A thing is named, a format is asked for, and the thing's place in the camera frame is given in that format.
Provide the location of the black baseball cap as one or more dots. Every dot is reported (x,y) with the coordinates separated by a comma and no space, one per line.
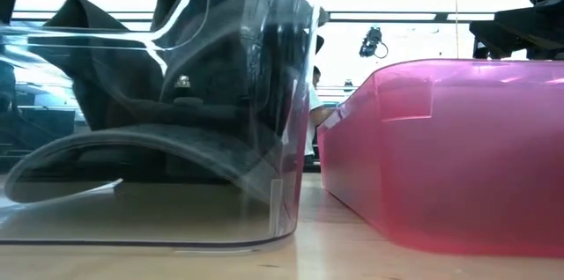
(88,73)
(220,95)
(176,139)

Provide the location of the person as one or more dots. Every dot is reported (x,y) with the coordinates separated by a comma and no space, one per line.
(313,108)

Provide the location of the clear plastic bin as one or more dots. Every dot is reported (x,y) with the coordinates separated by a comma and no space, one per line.
(132,223)

